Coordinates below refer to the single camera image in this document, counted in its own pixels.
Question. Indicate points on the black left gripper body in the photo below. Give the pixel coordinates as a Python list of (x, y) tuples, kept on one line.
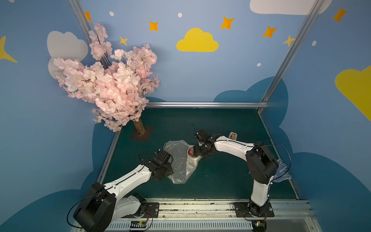
[(167, 162)]

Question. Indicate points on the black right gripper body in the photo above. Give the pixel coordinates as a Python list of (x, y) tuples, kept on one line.
[(198, 150)]

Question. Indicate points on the white mug red inside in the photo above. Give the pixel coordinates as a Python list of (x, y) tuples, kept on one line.
[(193, 152)]

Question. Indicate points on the clear bubble wrap sheet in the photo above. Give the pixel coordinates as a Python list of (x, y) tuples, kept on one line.
[(183, 165)]

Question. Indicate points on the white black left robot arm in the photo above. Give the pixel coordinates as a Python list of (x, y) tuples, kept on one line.
[(105, 203)]

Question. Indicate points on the white tape dispenser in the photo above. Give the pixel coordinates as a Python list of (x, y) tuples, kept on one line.
[(233, 136)]

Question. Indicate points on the left small electronics board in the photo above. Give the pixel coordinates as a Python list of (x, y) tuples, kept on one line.
[(135, 225)]

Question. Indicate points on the small electronics board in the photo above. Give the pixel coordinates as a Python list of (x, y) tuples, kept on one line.
[(135, 225), (259, 226)]

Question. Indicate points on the blue dotted work glove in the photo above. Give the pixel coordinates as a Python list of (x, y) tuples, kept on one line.
[(282, 172)]

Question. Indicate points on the pink cherry blossom tree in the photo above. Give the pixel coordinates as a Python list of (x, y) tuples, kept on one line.
[(119, 91)]

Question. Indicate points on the right small electronics board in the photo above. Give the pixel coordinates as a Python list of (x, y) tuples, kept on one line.
[(259, 226)]

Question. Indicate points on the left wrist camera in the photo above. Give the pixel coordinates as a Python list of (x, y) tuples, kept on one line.
[(164, 157)]

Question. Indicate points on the back aluminium frame rail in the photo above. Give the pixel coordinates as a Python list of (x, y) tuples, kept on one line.
[(219, 105)]

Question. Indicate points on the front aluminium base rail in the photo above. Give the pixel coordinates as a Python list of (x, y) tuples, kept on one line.
[(222, 215)]

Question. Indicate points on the left side table rail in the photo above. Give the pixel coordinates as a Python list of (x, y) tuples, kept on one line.
[(107, 161)]

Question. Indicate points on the left aluminium corner post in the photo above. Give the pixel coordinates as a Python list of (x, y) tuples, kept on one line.
[(83, 21)]

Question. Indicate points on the aluminium corner post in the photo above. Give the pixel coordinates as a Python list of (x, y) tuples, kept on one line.
[(83, 21), (300, 37)]

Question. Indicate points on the right aluminium corner post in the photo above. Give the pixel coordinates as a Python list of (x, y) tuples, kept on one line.
[(300, 37)]

